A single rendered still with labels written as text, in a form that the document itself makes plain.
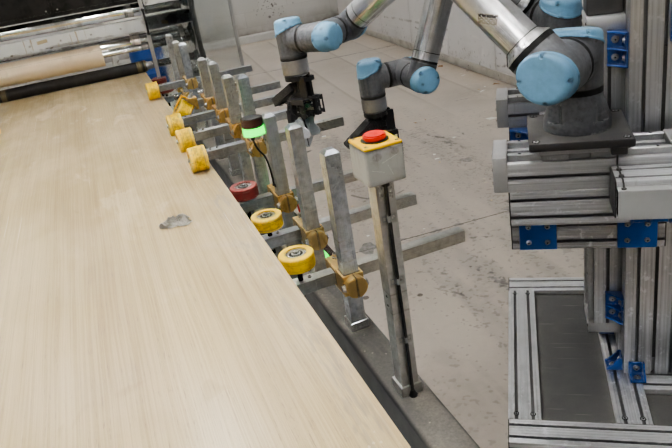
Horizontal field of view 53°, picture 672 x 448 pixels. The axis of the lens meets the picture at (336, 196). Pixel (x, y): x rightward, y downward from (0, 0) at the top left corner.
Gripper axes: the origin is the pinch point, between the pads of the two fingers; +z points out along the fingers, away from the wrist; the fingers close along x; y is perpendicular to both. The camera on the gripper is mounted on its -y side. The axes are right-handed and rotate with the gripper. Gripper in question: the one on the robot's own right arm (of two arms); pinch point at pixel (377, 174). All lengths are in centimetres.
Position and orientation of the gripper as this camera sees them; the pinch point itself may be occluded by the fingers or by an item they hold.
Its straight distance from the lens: 206.7
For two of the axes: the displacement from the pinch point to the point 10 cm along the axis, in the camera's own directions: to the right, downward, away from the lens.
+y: 9.2, -2.8, 2.7
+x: -3.5, -3.1, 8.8
